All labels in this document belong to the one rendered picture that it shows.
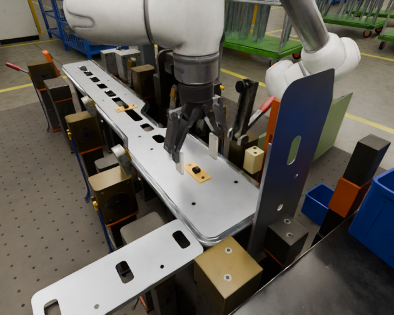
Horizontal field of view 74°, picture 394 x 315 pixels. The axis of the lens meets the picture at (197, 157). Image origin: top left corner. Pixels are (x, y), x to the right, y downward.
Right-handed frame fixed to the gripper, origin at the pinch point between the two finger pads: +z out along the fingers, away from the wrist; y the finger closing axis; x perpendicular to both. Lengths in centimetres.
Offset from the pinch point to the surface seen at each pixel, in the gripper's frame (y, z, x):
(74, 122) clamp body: 20.3, 0.2, -37.7
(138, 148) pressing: 8.0, 4.7, -19.0
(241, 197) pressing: -3.1, 4.8, 13.8
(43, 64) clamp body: 18, -1, -102
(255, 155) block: -10.8, -1.5, 9.6
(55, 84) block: 18, 1, -80
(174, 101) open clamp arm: -12.4, -0.1, -31.8
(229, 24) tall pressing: -339, 57, -375
